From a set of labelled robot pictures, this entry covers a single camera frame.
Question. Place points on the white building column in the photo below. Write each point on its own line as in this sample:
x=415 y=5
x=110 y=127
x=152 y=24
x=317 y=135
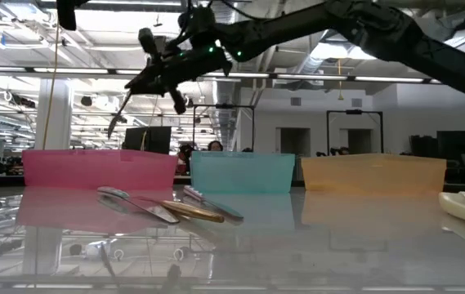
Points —
x=54 y=114

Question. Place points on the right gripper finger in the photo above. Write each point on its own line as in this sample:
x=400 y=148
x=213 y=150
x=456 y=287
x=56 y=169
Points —
x=178 y=100
x=144 y=83

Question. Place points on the long overhead light bar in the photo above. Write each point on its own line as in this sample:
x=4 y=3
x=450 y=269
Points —
x=72 y=70

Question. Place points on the teal plastic bin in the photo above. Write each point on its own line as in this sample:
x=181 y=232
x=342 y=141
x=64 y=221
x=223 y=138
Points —
x=240 y=171

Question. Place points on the black rig frame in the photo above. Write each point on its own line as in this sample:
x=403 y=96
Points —
x=224 y=106
x=354 y=111

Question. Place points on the black monitor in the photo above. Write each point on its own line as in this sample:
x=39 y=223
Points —
x=148 y=141

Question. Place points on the silver ventilation duct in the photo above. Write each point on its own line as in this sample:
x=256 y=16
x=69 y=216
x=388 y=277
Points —
x=226 y=122

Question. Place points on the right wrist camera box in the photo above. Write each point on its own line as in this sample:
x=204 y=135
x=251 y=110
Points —
x=150 y=41

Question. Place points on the person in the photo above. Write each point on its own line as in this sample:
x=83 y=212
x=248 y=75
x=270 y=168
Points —
x=185 y=157
x=215 y=145

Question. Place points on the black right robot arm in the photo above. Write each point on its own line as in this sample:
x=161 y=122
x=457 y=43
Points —
x=379 y=28

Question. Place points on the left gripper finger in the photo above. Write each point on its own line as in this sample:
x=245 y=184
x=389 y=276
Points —
x=67 y=14

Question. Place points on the black monitor workstation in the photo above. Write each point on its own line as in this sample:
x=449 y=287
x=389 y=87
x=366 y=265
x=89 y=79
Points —
x=457 y=151

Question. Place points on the pink plastic bin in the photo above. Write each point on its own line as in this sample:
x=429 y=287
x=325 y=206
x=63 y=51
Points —
x=93 y=169

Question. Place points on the orange plastic bin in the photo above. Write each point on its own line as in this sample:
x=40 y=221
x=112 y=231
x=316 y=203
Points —
x=371 y=173

